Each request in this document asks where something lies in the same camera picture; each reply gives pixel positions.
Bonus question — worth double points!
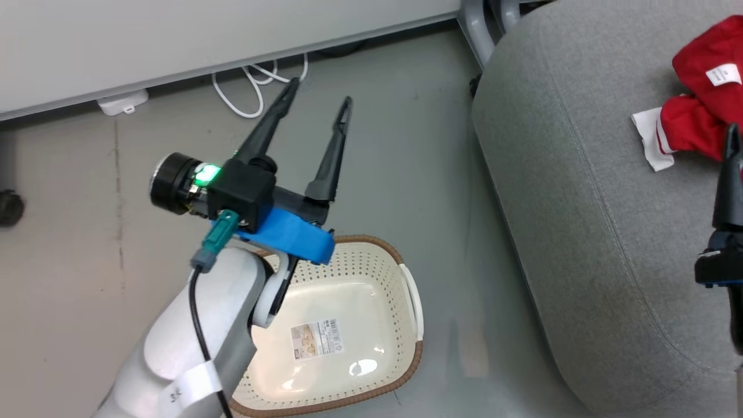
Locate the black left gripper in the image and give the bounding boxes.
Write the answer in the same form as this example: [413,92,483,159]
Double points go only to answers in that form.
[149,77,354,233]

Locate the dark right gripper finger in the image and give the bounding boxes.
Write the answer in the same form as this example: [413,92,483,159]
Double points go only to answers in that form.
[713,122,743,230]

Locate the red garment with printed letters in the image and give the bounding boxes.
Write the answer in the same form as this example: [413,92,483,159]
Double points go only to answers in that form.
[672,15,743,162]

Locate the grey fabric sofa seat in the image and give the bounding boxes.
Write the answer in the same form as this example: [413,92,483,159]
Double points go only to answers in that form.
[471,0,743,418]

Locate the cream perforated laundry basket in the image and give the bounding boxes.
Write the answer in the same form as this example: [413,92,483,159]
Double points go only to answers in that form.
[229,234,425,418]

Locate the paper sticker in basket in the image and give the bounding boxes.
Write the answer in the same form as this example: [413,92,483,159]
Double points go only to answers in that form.
[290,318,345,362]

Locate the wide white partition panel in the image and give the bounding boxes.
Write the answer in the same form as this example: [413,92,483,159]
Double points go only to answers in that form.
[0,0,466,123]

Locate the white power strip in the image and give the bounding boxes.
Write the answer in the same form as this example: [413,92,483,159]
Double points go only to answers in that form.
[96,88,150,117]

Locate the black caster wheel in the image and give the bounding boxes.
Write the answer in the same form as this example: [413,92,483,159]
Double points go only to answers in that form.
[0,189,26,228]

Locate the white looped floor cable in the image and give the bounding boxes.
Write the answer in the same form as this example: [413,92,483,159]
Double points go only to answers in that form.
[211,53,309,120]

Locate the teal left cable connector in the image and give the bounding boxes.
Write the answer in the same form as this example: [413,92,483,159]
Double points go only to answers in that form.
[191,210,240,273]

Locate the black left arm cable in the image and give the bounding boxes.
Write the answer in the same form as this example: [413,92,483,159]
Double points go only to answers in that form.
[189,266,233,418]

